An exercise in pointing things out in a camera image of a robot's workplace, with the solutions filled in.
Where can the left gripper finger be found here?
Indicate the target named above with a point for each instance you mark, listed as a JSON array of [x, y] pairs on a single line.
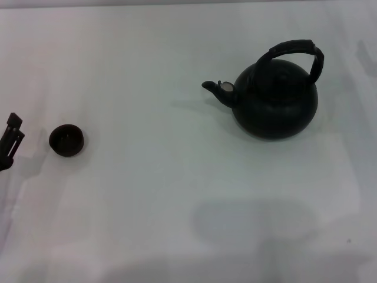
[[15, 121]]

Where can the dark brown teacup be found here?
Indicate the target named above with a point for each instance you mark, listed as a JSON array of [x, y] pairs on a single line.
[[67, 141]]

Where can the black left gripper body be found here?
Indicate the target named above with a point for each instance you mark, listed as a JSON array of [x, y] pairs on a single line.
[[5, 164]]

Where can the black round teapot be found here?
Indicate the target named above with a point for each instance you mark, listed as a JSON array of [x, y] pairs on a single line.
[[274, 109]]

